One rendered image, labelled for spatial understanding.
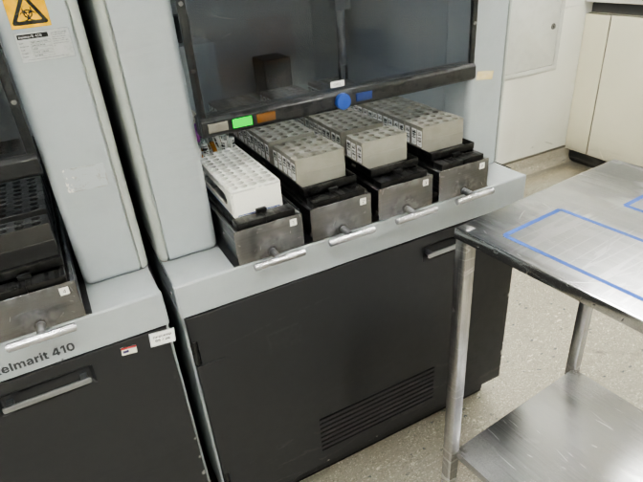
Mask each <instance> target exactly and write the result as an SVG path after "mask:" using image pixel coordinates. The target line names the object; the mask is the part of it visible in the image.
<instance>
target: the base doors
mask: <svg viewBox="0 0 643 482"><path fill-rule="evenodd" d="M565 148H568V149H571V150H574V151H577V152H580V153H583V154H587V155H589V156H592V157H595V158H598V159H601V160H603V161H606V162H609V161H611V160H614V159H615V160H618V161H622V162H626V163H629V164H635V165H639V166H643V17H634V16H624V15H609V14H599V13H587V14H586V20H585V26H584V31H583V37H582V44H581V50H580V55H579V61H578V67H577V74H576V79H575V85H574V91H573V98H572V103H571V109H570V115H569V121H568V128H567V133H566V139H565Z"/></svg>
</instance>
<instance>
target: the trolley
mask: <svg viewBox="0 0 643 482"><path fill-rule="evenodd" d="M455 238H456V242H455V272H454V288H453V304H452V319H451V335H450V351H449V366H448V381H447V398H446V413H445V428H444V445H443V460H442V475H441V482H456V477H457V465H458V460H459V461H460V462H461V463H462V464H464V465H465V466H466V467H467V468H468V469H469V470H470V471H471V472H472V473H473V474H474V475H475V476H477V477H478V478H479V479H480V480H481V481H482V482H643V411H642V410H641V409H639V408H638V407H636V406H634V405H632V404H630V403H629V402H627V401H626V400H624V399H622V398H621V397H619V396H618V395H616V394H614V393H613V392H611V391H609V390H608V389H606V388H605V387H603V386H602V385H600V384H599V383H597V382H595V381H594V380H592V379H590V378H589V377H587V376H586V375H584V374H582V373H581V372H579V371H580V366H581V362H582V357H583V354H584V349H585V345H586V340H587V336H588V328H589V324H590V320H591V316H592V311H593V309H595V310H596V311H598V312H600V313H602V314H604V315H606V316H608V317H610V318H613V319H615V320H617V321H619V322H621V323H623V324H625V325H627V326H629V327H631V328H632V329H634V330H636V331H638V332H639V333H641V334H643V166H639V165H635V164H629V163H626V162H622V161H618V160H615V159H614V160H611V161H609V162H606V163H604V164H601V165H598V166H596V167H594V168H592V169H590V170H588V171H585V172H583V173H581V174H578V175H576V176H574V177H571V178H569V179H567V180H564V181H562V182H560V183H558V184H556V185H554V186H550V187H548V188H546V189H543V190H541V191H539V192H536V193H534V194H532V195H529V196H527V197H525V198H522V199H520V200H519V201H517V202H514V203H512V204H510V205H507V206H505V207H503V208H499V209H497V210H494V211H492V212H490V213H487V214H485V215H483V216H480V217H478V218H477V219H475V220H472V221H470V222H468V223H465V224H463V225H461V226H458V227H456V228H455ZM476 249H477V250H479V251H481V252H484V253H486V254H488V255H490V256H492V257H494V258H496V259H497V260H499V261H501V262H503V263H505V264H507V265H509V266H510V267H512V268H514V269H516V270H518V271H520V272H522V273H524V274H527V275H529V276H531V277H533V278H535V279H537V280H539V281H541V282H542V283H544V284H546V285H548V286H550V287H552V288H553V289H555V290H557V291H559V292H561V293H563V294H565V295H567V296H570V297H572V298H574V299H576V300H578V301H579V306H578V311H577V315H576V319H575V324H574V329H573V334H572V339H571V344H570V347H569V352H568V357H567V362H566V367H565V374H564V375H563V377H561V378H560V379H558V380H557V381H555V382H554V383H552V384H551V385H549V386H548V387H546V388H545V389H543V390H542V391H540V392H539V393H538V394H536V395H535V396H533V397H532V398H530V399H529V400H527V401H526V402H525V403H523V404H522V405H520V406H518V407H517V408H515V409H514V410H513V411H511V412H510V413H508V414H507V415H505V416H504V417H502V418H501V419H499V420H498V421H497V422H495V423H494V424H492V425H491V426H489V427H488V428H486V429H485V430H483V431H482V432H481V433H480V434H478V435H477V436H475V437H474V438H473V439H471V440H470V441H468V442H467V443H465V444H464V445H462V446H461V447H460V446H459V442H460V431H461V419H462V407H463V396H464V384H465V372H466V361H467V349H468V338H469V326H470V314H471V303H472V291H473V280H474V268H475V257H476Z"/></svg>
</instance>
